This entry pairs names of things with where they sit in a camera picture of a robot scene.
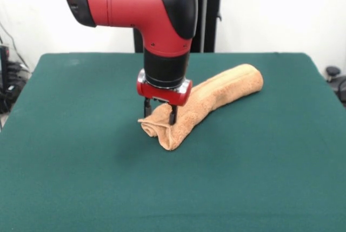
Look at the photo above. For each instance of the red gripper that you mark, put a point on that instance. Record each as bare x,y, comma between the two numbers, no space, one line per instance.
165,94

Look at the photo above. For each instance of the dark green table cloth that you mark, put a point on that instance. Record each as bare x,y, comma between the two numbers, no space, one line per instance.
81,167

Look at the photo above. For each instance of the orange terry towel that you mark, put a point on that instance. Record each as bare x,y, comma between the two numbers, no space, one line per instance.
216,91

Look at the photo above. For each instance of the black equipment stack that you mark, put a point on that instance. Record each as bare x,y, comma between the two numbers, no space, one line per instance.
6,86

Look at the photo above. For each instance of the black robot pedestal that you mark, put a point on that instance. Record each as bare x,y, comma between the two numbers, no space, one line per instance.
211,26

